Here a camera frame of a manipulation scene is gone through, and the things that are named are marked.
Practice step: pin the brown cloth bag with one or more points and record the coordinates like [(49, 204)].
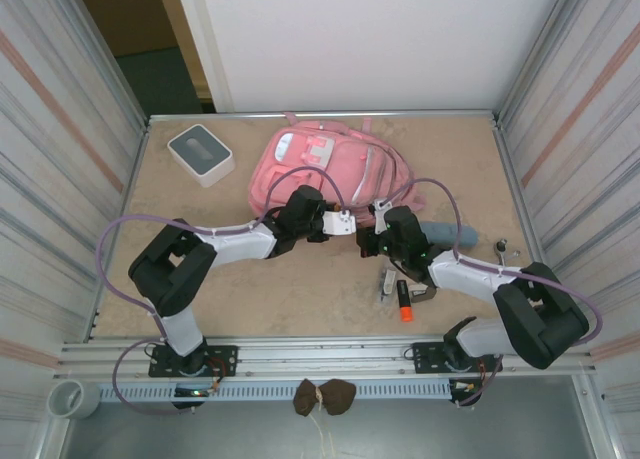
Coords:
[(325, 396)]

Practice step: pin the pink backpack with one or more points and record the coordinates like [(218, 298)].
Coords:
[(350, 164)]

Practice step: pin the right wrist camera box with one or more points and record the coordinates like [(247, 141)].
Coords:
[(382, 208)]

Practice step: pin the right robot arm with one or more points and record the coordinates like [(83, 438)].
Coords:
[(545, 319)]

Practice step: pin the white tissue box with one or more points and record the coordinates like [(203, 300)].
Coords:
[(200, 151)]

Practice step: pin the brown wooden door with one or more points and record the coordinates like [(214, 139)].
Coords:
[(125, 19)]

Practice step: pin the blue pencil case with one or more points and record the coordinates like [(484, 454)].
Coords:
[(440, 231)]

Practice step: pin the orange black highlighter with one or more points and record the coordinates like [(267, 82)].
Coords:
[(405, 301)]

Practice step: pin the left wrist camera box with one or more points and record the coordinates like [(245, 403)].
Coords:
[(340, 224)]

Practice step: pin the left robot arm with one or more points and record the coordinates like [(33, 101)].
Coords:
[(240, 241)]

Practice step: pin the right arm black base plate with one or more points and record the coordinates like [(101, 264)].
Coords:
[(425, 355)]

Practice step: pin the aluminium mounting rail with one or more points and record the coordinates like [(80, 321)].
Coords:
[(325, 354)]

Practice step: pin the white cup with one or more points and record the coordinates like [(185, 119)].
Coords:
[(87, 404)]

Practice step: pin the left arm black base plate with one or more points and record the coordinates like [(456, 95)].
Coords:
[(225, 359)]

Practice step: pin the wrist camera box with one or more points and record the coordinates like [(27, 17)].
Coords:
[(340, 224), (382, 208)]

